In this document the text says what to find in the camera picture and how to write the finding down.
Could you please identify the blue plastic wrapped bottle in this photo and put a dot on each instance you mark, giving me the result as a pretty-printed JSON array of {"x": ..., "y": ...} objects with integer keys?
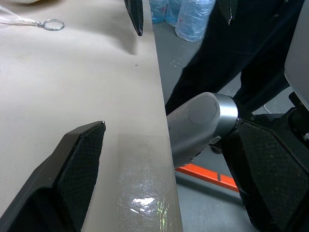
[
  {"x": 172, "y": 12},
  {"x": 193, "y": 20},
  {"x": 158, "y": 10}
]

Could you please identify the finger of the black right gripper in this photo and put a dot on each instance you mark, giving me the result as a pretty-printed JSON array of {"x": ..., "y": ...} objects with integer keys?
[
  {"x": 135, "y": 14},
  {"x": 228, "y": 8}
]

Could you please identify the orange floor tape line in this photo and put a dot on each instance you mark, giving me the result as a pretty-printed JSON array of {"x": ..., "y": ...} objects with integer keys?
[{"x": 205, "y": 175}]

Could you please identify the person's black trousers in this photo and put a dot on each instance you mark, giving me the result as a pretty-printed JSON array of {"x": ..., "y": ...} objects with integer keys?
[{"x": 217, "y": 60}]

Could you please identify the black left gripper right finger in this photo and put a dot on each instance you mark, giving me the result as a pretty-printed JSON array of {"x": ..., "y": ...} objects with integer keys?
[{"x": 272, "y": 178}]

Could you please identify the silver robot leg cylinder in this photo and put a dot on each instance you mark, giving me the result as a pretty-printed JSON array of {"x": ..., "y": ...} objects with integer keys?
[{"x": 198, "y": 125}]

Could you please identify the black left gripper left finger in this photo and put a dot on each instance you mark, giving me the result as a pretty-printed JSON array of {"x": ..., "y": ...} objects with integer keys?
[{"x": 60, "y": 174}]

